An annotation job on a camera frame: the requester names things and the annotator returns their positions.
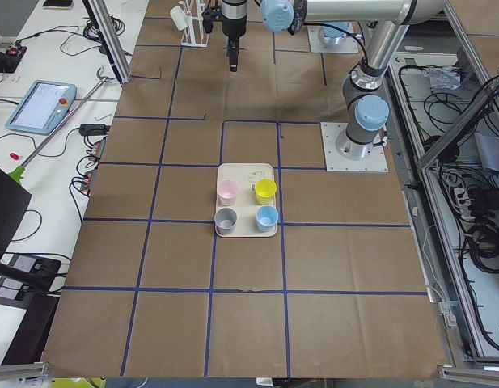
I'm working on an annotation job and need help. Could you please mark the grey plastic cup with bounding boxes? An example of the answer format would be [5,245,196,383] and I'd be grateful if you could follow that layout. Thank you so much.
[214,208,238,236]

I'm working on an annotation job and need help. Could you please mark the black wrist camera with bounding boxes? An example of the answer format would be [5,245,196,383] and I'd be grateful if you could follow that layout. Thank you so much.
[201,6,222,34]

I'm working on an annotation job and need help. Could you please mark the light blue cup near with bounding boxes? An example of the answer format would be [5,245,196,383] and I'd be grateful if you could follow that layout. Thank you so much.
[256,205,279,232]

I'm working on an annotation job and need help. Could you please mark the white wire cup rack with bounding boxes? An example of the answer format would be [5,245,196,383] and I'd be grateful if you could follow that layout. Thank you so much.
[178,0,209,48]

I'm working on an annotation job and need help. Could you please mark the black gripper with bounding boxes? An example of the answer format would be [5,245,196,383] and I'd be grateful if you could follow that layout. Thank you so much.
[222,18,247,72]

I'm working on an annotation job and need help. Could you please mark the white plastic cup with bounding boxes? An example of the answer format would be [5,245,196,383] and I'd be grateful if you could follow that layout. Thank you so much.
[170,6,188,31]

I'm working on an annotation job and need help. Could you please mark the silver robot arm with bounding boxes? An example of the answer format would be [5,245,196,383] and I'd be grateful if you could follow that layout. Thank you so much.
[259,0,446,161]
[318,21,350,47]

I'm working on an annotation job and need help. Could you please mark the black monitor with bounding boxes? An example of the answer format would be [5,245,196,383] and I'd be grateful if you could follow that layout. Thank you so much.
[0,168,32,260]

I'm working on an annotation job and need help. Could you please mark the yellow plastic cup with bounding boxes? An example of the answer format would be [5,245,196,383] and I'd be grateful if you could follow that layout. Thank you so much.
[255,179,277,205]

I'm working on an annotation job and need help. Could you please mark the aluminium frame post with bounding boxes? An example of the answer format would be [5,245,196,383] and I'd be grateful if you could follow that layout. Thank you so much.
[82,0,132,85]

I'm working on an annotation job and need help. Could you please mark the blue teach pendant tablet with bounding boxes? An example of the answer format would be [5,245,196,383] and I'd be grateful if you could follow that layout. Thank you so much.
[5,80,77,135]

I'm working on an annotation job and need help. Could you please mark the black power adapter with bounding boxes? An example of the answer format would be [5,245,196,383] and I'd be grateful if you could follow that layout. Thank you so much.
[78,124,110,137]

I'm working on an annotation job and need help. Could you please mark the cream plastic tray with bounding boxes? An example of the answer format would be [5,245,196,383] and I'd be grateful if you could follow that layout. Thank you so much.
[215,163,277,238]

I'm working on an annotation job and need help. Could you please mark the pink plastic cup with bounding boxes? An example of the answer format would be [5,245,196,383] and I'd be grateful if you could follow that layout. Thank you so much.
[217,179,239,206]

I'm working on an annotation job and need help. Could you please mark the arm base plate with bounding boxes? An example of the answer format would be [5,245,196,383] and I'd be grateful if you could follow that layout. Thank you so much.
[307,26,359,54]
[320,122,388,174]

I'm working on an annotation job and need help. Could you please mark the metal reacher grabber pole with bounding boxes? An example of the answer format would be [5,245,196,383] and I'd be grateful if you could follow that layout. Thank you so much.
[9,69,113,186]

